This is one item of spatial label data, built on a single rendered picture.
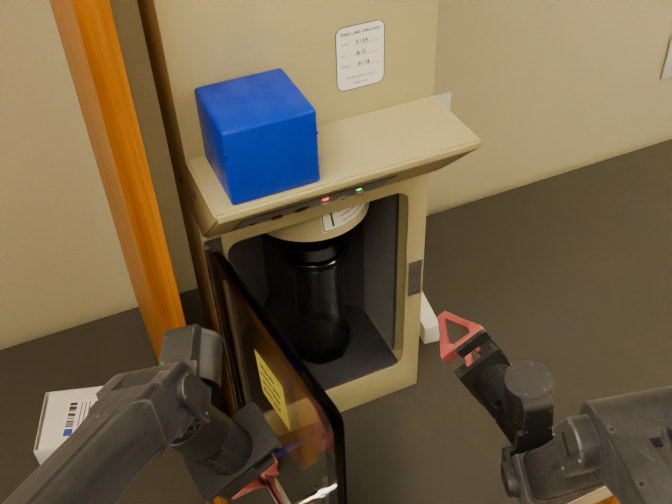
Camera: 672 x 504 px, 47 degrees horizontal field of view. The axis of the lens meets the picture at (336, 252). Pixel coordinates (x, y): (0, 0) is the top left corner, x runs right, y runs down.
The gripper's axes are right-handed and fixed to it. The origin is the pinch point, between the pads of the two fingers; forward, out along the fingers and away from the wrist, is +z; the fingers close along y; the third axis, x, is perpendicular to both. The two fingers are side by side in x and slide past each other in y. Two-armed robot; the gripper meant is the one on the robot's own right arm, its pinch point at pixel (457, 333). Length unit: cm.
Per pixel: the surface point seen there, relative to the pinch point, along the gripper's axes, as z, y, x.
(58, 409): 28, 10, 60
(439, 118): 6.0, 29.2, -14.5
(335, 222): 13.1, 19.4, 3.7
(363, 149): 4.0, 34.5, -5.1
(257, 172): 0.3, 44.2, 5.1
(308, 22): 11.2, 47.3, -8.7
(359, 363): 13.7, -10.1, 16.3
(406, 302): 11.3, -1.7, 3.5
